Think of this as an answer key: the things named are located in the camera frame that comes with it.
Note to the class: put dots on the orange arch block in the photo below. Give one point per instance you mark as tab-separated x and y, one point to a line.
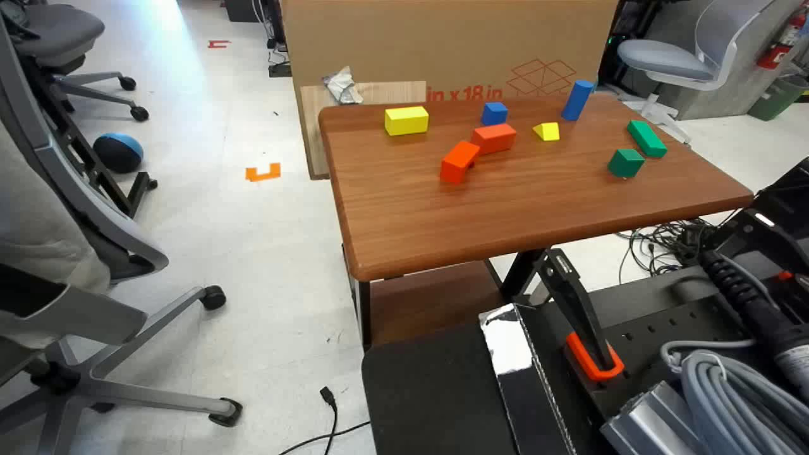
459	163

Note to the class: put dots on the orange rectangular block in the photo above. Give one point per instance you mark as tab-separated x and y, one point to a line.
493	140

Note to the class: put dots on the blue cube block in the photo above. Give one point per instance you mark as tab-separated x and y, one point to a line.
493	115

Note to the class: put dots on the yellow rectangular block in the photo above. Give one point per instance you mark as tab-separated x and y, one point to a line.
405	122

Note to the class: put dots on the yellow wedge block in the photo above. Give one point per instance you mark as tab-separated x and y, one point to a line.
546	133

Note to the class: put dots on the blue cylinder block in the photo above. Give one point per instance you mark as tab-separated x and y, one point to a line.
578	102

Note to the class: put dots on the green cube block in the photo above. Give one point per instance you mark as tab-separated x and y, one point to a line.
625	163

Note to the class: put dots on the green long flat block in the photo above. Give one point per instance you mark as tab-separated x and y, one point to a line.
648	138

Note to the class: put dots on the brown wooden panel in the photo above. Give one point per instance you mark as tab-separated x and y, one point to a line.
433	304

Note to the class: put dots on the black table leg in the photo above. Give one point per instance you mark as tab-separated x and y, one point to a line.
366	311
519	274

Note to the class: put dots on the plywood board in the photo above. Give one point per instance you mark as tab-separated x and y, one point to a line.
315	128

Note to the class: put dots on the orange tape floor mark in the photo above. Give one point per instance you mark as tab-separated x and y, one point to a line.
265	176

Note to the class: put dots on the crumpled white plastic bag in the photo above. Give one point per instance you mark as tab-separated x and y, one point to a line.
344	87

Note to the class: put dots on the black robot cart platform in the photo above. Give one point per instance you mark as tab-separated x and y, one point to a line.
438	395

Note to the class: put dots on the large cardboard box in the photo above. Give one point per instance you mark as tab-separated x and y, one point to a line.
438	40

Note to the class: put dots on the blue ball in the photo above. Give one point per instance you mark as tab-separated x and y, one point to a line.
118	152

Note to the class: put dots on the aluminium extrusion bar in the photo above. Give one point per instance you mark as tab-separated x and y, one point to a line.
648	419

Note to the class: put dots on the grey mesh office chair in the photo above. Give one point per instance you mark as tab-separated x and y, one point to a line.
665	58

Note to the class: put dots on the light grey office chair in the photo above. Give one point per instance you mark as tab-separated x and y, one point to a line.
76	317

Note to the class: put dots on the person in beige hoodie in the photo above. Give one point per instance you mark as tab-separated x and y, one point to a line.
33	227

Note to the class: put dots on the black equipment housing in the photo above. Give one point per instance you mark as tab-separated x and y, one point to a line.
784	210

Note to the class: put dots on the green bin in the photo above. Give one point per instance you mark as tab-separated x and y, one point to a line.
773	102

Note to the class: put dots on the dark grey office chair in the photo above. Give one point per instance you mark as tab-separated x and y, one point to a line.
60	28

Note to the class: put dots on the red fire extinguisher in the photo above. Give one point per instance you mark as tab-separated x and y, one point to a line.
773	52

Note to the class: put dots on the shiny metal rail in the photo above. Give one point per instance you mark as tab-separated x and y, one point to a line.
509	345

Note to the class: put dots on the black metal stand frame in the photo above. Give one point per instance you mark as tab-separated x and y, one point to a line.
102	179

